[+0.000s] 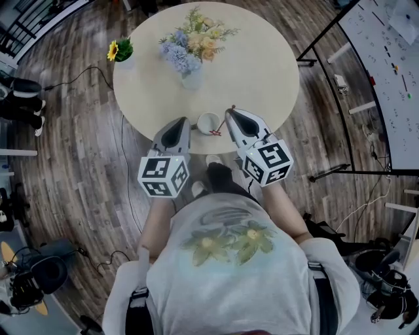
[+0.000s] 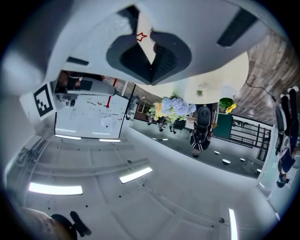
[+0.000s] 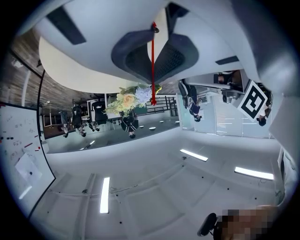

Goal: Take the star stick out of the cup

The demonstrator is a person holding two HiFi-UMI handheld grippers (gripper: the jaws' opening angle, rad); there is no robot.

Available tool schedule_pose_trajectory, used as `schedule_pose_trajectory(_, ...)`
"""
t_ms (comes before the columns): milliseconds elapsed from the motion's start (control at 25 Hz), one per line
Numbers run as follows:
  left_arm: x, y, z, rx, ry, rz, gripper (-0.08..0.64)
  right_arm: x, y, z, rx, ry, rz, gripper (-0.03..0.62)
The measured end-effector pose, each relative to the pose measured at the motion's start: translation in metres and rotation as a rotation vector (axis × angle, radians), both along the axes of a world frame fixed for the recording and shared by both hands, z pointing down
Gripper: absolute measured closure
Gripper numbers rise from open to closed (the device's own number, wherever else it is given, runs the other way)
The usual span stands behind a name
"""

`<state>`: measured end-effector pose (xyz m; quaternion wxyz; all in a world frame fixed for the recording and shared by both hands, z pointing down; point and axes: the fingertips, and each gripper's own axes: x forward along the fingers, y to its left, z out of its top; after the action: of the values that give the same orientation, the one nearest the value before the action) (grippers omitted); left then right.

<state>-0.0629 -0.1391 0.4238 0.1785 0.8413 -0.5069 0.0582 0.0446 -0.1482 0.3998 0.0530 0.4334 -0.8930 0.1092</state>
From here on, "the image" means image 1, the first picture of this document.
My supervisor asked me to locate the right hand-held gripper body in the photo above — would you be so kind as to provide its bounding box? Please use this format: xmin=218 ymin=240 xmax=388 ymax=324
xmin=237 ymin=130 xmax=295 ymax=188

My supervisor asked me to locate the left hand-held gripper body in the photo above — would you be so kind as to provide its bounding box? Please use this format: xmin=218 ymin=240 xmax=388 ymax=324
xmin=137 ymin=147 xmax=192 ymax=199

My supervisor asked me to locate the white cup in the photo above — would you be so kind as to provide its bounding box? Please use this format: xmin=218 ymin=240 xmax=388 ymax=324
xmin=191 ymin=111 xmax=223 ymax=136

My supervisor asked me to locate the person's right forearm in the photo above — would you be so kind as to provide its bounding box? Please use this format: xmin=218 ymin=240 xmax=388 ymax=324
xmin=261 ymin=181 xmax=316 ymax=245

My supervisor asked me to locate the person's left forearm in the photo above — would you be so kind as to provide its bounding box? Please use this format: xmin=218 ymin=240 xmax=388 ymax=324
xmin=139 ymin=195 xmax=176 ymax=260

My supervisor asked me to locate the person's dark trouser leg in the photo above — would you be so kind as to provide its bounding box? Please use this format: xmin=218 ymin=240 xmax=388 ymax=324
xmin=206 ymin=162 xmax=260 ymax=204

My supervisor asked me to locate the pastel flower bouquet in vase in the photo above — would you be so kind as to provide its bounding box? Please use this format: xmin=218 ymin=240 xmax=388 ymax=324
xmin=158 ymin=6 xmax=242 ymax=92

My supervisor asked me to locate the white power adapter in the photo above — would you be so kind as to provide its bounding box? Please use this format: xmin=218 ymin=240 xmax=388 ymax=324
xmin=333 ymin=74 xmax=350 ymax=96

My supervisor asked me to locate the potted sunflower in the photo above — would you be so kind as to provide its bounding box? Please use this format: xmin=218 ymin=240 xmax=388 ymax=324
xmin=106 ymin=37 xmax=136 ymax=71

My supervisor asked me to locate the white sneaker on floor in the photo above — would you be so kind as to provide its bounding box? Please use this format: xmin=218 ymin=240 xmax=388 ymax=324
xmin=361 ymin=123 xmax=378 ymax=142

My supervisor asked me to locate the person's white floral shirt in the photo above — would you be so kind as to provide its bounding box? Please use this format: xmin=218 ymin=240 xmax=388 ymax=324
xmin=101 ymin=192 xmax=361 ymax=335

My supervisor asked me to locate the whiteboard on black stand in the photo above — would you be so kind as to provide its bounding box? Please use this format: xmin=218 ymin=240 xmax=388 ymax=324
xmin=296 ymin=0 xmax=419 ymax=183

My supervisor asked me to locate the grey round seat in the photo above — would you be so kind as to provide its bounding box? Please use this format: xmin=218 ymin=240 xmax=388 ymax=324
xmin=31 ymin=238 xmax=78 ymax=296

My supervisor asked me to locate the orange oval board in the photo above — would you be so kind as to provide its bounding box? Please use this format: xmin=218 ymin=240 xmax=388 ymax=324
xmin=0 ymin=241 xmax=19 ymax=264
xmin=32 ymin=298 xmax=50 ymax=317

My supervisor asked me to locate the black office chair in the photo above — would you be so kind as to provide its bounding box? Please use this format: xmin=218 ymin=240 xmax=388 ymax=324
xmin=355 ymin=238 xmax=419 ymax=330

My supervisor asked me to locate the black metal railing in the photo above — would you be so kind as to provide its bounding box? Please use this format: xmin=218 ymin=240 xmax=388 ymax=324
xmin=0 ymin=0 xmax=71 ymax=58

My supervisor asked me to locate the tangled black floor cable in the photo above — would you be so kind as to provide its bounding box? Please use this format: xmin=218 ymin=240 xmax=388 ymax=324
xmin=77 ymin=247 xmax=127 ymax=279

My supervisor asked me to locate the black harness strap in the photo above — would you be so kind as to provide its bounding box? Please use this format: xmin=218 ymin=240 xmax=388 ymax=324
xmin=307 ymin=261 xmax=340 ymax=335
xmin=126 ymin=287 xmax=155 ymax=335

